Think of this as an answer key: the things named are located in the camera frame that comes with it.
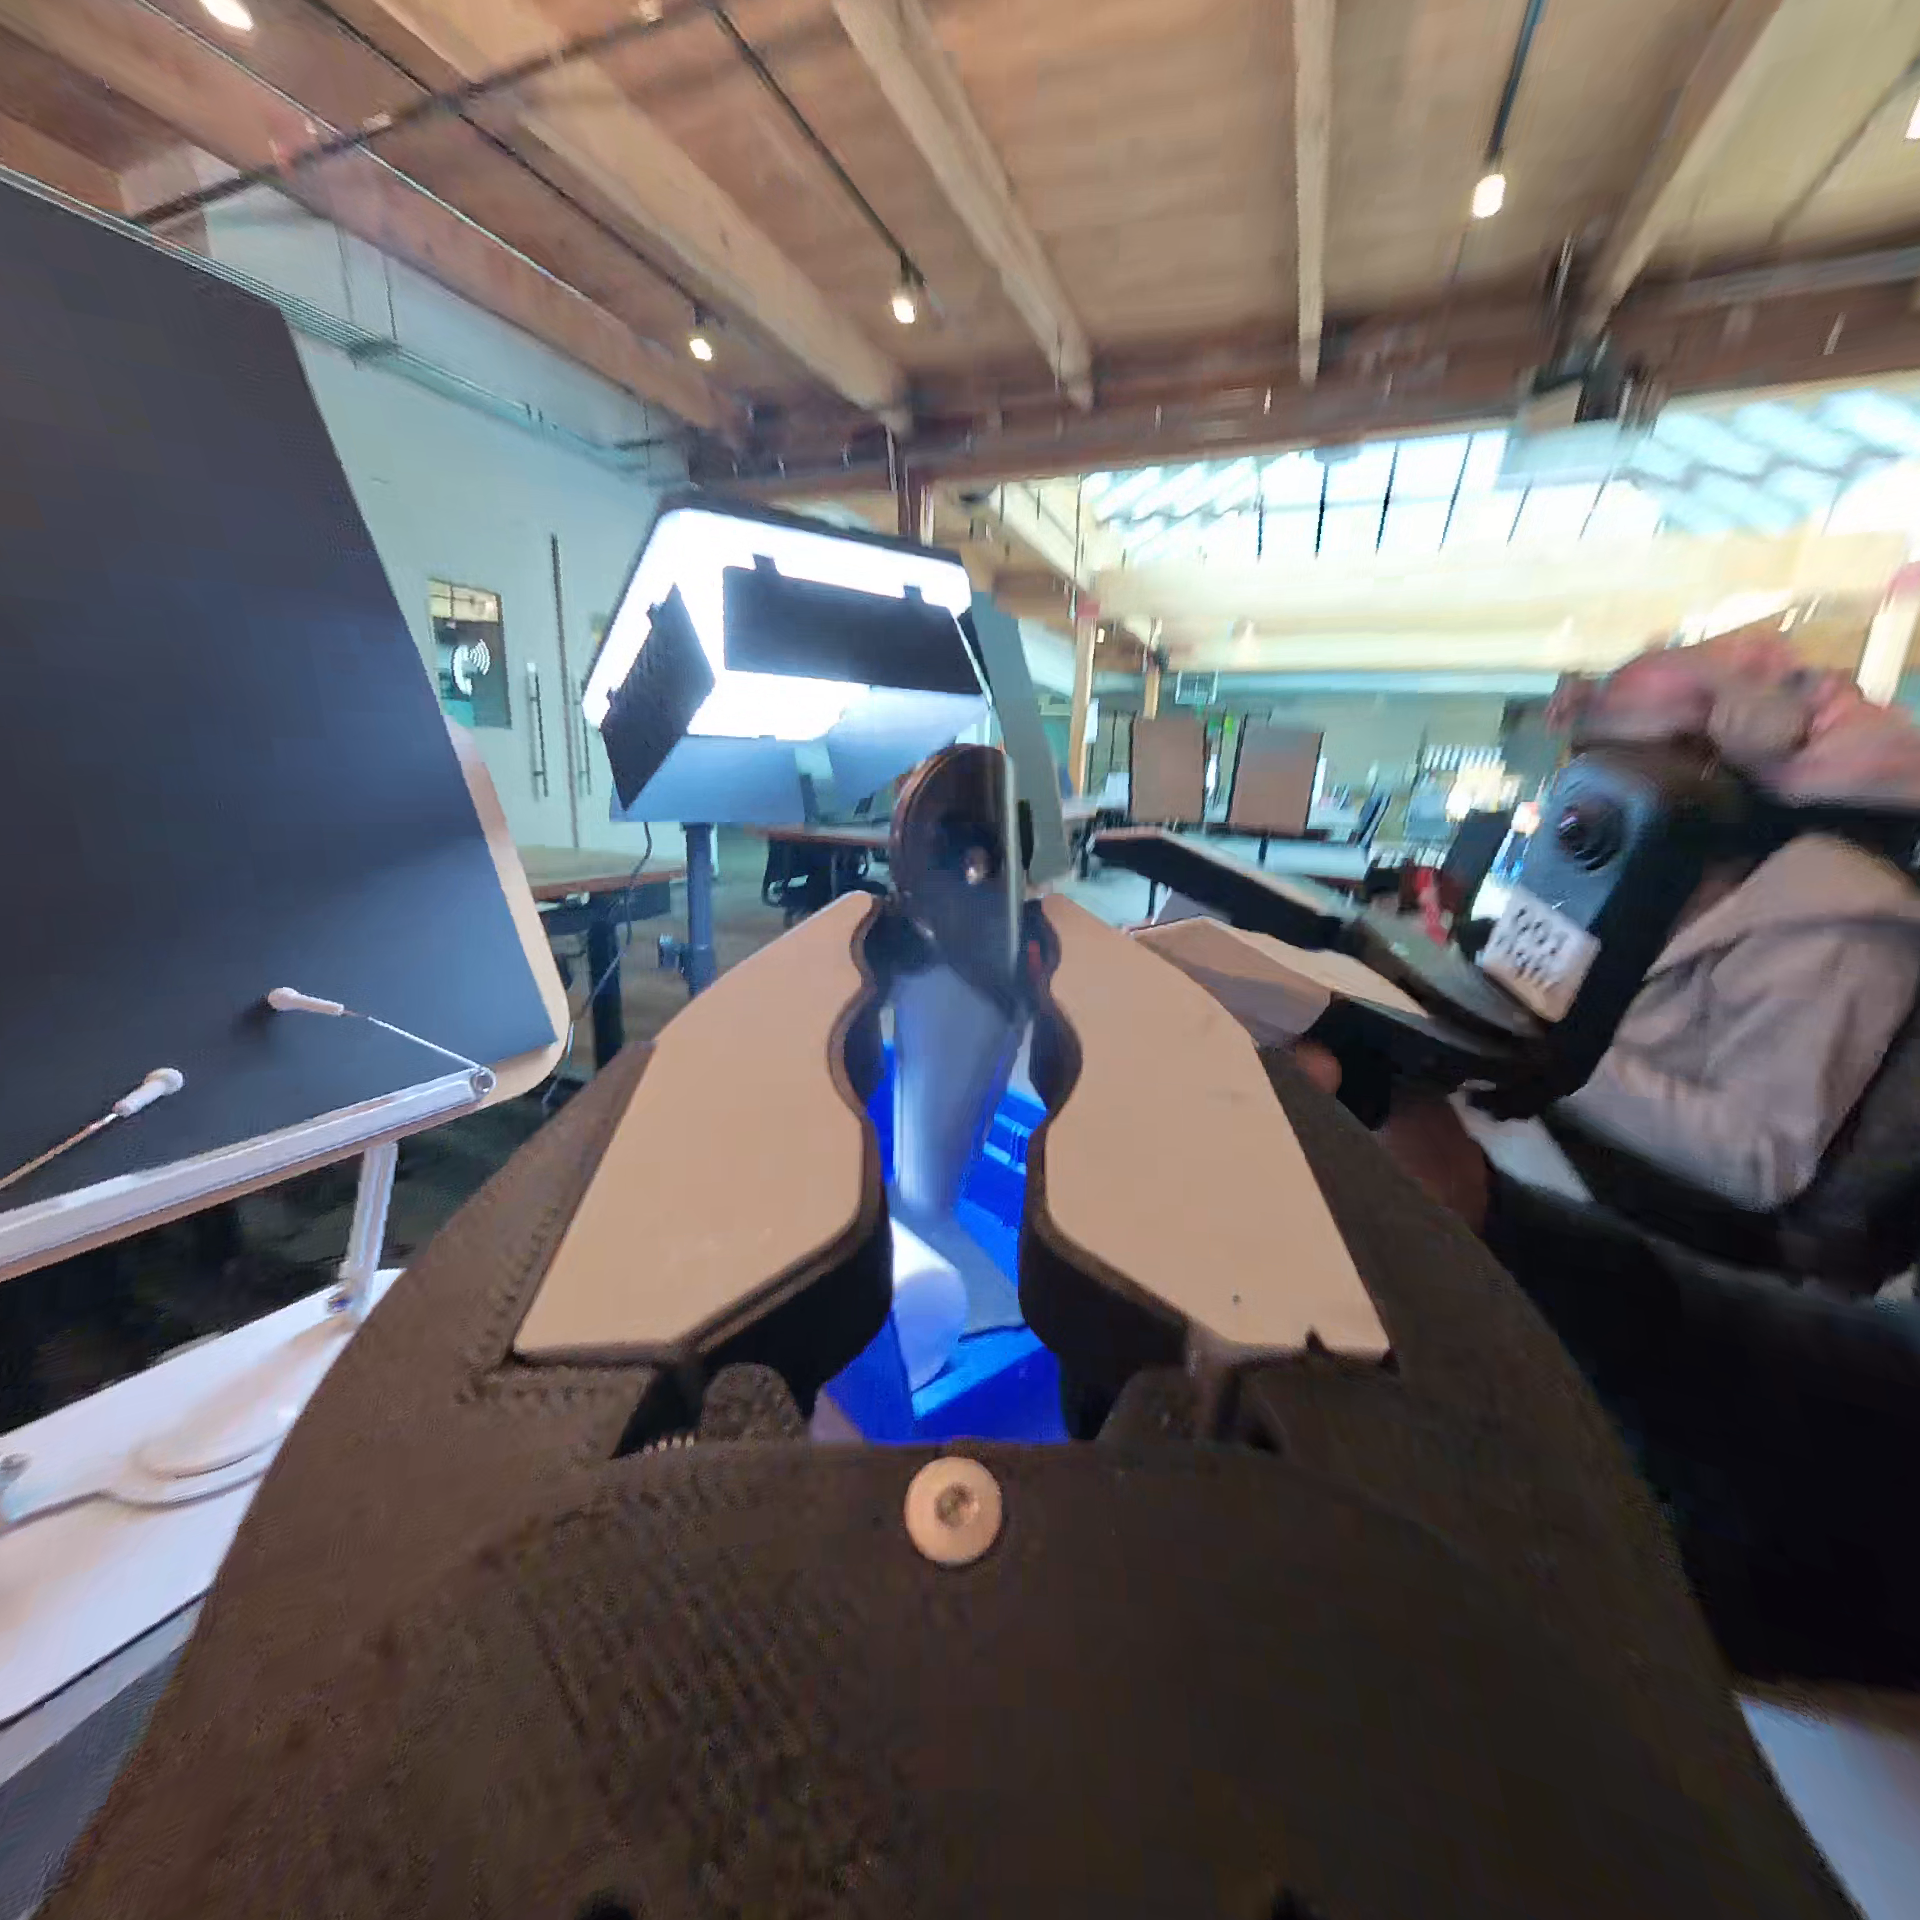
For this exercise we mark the ceiling projector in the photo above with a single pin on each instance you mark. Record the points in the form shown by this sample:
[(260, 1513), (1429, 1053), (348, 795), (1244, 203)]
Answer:
[(1582, 413)]

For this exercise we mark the person's right forearm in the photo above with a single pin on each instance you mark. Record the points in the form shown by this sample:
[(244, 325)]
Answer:
[(1725, 1425)]

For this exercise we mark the blue plastic bin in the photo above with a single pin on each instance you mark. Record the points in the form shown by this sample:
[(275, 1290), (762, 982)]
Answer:
[(990, 1395)]

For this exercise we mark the wooden top desk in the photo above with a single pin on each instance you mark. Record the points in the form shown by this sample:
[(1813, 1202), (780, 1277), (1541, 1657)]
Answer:
[(601, 869)]

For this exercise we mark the dark wall poster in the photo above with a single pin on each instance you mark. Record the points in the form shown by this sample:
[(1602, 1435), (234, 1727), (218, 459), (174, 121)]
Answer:
[(470, 651)]

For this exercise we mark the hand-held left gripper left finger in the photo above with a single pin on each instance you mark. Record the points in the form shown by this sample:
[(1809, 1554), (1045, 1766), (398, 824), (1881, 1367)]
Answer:
[(706, 1185)]

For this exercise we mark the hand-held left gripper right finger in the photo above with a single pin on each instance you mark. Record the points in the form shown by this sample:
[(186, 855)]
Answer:
[(1201, 1185)]

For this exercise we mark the white flip chart board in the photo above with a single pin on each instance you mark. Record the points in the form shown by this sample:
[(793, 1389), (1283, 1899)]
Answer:
[(1166, 768), (1277, 779)]

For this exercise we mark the white bottle black cap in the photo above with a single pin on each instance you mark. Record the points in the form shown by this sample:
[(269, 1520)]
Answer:
[(932, 1306)]

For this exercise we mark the studio softbox light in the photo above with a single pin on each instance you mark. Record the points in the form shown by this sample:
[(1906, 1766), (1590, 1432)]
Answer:
[(780, 646)]

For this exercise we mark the black remote control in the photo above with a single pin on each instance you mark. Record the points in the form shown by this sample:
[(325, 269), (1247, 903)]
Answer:
[(961, 901)]

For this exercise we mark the black panel on white stand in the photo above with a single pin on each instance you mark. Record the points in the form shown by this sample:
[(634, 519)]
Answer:
[(149, 675)]

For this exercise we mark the person's upper body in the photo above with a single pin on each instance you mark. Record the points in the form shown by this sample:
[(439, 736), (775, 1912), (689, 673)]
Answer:
[(1770, 1021)]

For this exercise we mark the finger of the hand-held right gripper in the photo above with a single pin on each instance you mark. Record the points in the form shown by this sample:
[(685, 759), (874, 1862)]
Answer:
[(1215, 878), (1230, 975)]

